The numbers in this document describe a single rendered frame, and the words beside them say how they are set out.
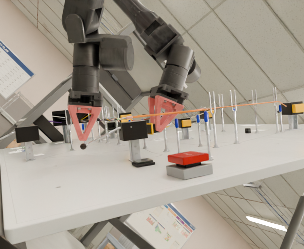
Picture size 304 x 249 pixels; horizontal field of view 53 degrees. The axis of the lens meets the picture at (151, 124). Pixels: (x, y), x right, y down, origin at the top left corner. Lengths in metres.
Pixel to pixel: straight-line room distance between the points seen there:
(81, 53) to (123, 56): 0.09
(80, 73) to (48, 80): 7.69
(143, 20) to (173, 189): 0.48
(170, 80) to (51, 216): 0.42
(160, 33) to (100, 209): 0.48
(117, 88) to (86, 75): 1.15
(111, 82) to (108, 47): 1.14
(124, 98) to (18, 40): 6.95
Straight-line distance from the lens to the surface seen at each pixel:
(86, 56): 0.66
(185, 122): 0.99
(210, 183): 0.47
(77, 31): 0.64
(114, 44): 0.64
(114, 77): 1.79
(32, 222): 0.39
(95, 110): 0.65
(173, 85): 0.70
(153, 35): 0.77
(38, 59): 8.48
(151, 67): 2.01
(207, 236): 9.73
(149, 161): 0.63
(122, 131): 0.67
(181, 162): 0.49
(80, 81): 0.65
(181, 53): 0.72
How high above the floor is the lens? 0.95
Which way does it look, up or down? 19 degrees up
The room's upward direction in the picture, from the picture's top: 42 degrees clockwise
